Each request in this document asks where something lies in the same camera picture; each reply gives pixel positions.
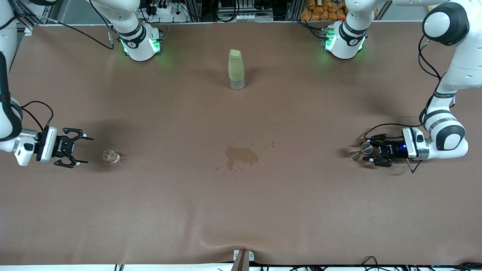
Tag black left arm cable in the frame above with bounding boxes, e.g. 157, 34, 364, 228
363, 36, 458, 174

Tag grey electronics box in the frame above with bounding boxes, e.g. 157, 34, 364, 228
218, 0, 274, 22

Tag green bottle with clear base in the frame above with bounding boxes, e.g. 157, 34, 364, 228
228, 49, 246, 91

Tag spilled liquid puddle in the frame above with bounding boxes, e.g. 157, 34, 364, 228
225, 146, 259, 172

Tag aluminium profile frame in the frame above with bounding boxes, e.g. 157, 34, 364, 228
8, 0, 392, 36

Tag clear glass measuring beaker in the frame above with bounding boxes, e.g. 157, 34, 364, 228
102, 149, 121, 164

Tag steel double-cone jigger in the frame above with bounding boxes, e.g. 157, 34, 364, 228
350, 143, 374, 161

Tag white metal edge bracket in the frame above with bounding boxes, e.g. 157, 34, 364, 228
233, 250, 255, 262

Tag orange snack bags pile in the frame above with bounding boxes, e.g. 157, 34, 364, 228
300, 0, 349, 21

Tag brown table mat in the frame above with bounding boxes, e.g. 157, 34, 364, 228
0, 21, 482, 266

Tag white power strip with plugs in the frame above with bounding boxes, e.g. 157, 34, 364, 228
145, 0, 189, 23

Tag brown wooden strip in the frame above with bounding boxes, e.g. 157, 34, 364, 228
230, 250, 250, 271

